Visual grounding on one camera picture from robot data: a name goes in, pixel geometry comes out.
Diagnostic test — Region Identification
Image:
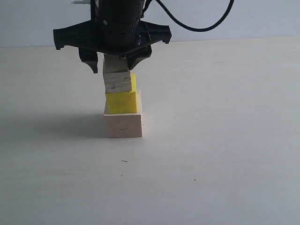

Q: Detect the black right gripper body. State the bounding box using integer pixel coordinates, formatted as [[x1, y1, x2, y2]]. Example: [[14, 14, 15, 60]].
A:
[[53, 0, 172, 55]]

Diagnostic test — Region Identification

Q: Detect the small wooden cube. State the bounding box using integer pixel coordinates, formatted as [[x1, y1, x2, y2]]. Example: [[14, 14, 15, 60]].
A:
[[103, 54, 128, 74]]

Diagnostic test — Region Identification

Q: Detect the medium wooden cube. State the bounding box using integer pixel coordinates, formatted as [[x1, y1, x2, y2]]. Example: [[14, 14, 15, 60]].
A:
[[103, 70, 132, 93]]

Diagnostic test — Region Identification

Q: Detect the yellow cube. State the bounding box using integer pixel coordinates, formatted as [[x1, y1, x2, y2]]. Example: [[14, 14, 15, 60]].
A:
[[105, 73, 138, 114]]

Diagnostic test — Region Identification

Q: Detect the large wooden cube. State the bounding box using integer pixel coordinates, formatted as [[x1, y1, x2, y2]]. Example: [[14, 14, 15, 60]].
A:
[[104, 90, 143, 138]]

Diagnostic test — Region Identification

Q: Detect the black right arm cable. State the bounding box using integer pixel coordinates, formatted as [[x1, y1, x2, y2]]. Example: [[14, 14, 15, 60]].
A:
[[140, 0, 235, 32]]

